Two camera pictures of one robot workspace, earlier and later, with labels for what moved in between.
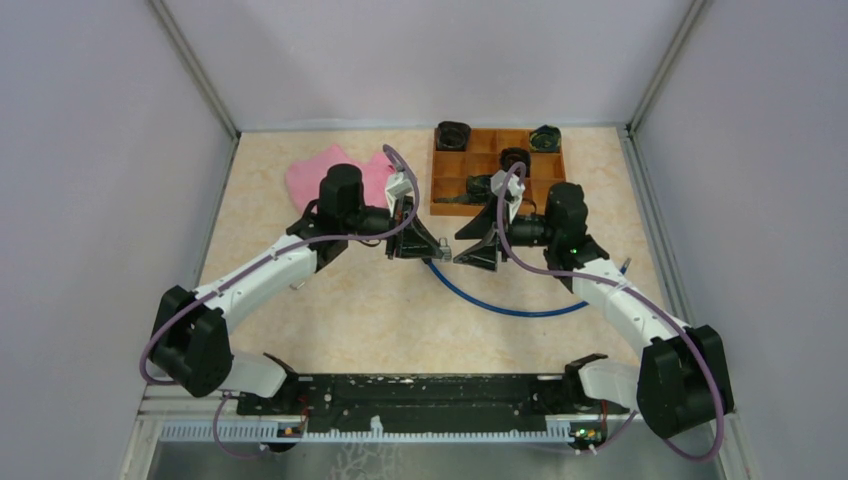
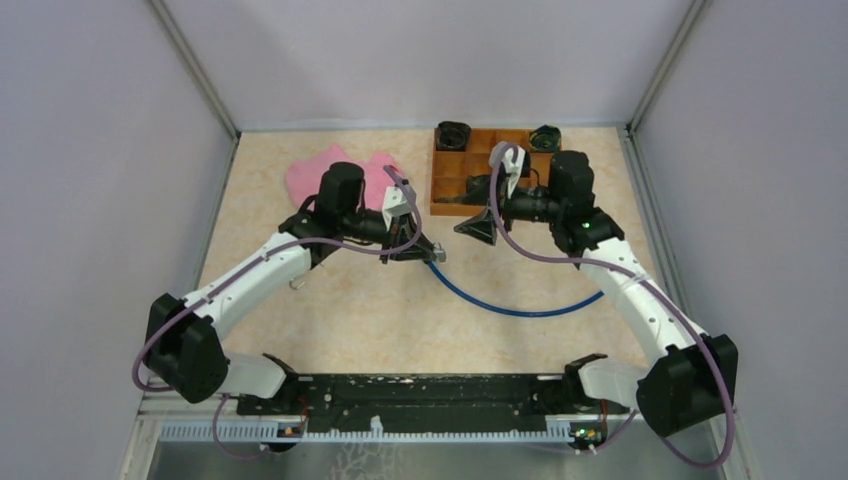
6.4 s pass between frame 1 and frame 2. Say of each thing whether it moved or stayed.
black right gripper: moved
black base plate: stayed
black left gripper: stayed
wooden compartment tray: stayed
